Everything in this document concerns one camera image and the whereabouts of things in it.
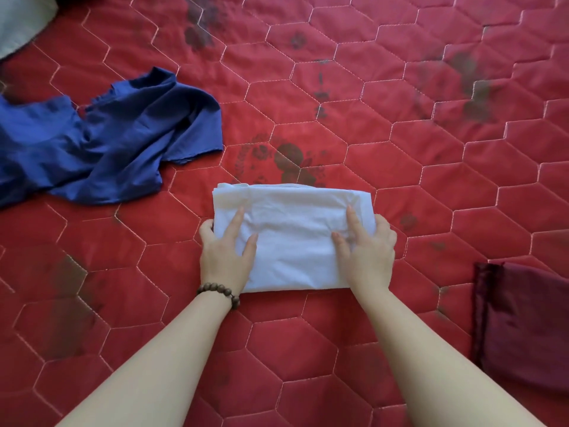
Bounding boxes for dark red satin cloth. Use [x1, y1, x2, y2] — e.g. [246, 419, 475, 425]
[471, 262, 569, 393]

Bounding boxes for crumpled blue garment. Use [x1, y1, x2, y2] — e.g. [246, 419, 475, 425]
[0, 67, 224, 208]

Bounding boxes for red quilted bedspread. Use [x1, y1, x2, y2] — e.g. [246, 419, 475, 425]
[0, 0, 569, 427]

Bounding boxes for person's left hand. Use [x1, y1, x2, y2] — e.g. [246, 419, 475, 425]
[199, 206, 259, 297]

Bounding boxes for brown wooden bead bracelet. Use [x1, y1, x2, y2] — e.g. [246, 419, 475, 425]
[197, 283, 241, 310]

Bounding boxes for person's right forearm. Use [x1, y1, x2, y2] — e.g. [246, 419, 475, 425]
[354, 286, 546, 427]

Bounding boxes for person's right hand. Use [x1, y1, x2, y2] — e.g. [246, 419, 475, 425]
[331, 205, 398, 298]

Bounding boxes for person's left forearm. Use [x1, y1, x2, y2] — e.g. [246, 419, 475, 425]
[57, 286, 238, 427]

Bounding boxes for white cloth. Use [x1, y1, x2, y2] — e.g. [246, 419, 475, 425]
[212, 182, 377, 293]

